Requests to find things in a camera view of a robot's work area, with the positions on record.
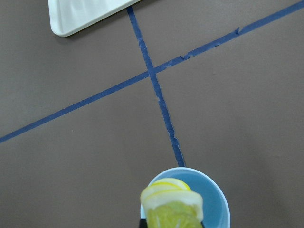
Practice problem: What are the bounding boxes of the light blue plastic cup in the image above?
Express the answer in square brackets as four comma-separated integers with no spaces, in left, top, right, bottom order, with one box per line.
[140,167,230,228]

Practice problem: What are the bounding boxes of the lemon slice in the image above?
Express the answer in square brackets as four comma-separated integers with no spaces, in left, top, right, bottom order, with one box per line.
[140,178,204,228]

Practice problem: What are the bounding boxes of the cream bear serving tray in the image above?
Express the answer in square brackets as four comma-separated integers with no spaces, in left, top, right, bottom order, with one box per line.
[48,0,139,37]

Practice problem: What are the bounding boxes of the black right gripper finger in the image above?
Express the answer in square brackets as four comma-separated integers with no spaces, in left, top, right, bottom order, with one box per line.
[138,219,148,228]

